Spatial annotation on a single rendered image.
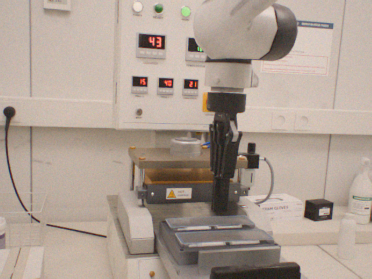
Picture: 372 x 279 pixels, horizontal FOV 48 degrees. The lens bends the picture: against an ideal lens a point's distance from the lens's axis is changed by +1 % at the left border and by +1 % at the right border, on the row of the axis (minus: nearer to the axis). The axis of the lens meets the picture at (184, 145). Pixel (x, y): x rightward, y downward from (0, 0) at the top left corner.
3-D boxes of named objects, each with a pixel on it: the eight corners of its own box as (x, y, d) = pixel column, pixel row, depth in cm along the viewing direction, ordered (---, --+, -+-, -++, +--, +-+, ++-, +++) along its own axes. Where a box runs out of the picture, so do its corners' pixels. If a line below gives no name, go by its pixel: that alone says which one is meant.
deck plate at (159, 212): (106, 197, 130) (106, 194, 130) (211, 195, 139) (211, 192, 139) (125, 259, 86) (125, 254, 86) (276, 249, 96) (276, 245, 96)
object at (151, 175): (139, 181, 114) (140, 146, 112) (215, 179, 120) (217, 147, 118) (151, 198, 97) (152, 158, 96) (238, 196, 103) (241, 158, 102)
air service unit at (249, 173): (216, 188, 128) (219, 141, 125) (259, 188, 132) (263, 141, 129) (222, 193, 123) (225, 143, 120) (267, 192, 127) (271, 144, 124)
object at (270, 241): (181, 256, 75) (182, 244, 75) (174, 243, 80) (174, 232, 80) (274, 250, 80) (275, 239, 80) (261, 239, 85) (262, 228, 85)
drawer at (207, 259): (152, 246, 91) (153, 211, 90) (244, 240, 97) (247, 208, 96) (189, 322, 63) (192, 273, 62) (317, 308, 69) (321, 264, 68)
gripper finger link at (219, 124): (235, 122, 81) (238, 122, 79) (232, 178, 82) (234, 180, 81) (215, 121, 80) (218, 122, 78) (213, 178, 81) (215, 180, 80)
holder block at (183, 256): (158, 232, 89) (159, 220, 89) (244, 228, 95) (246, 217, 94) (178, 265, 74) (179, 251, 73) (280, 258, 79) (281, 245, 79)
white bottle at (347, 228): (345, 261, 134) (350, 217, 132) (333, 254, 139) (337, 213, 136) (356, 258, 137) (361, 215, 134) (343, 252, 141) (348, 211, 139)
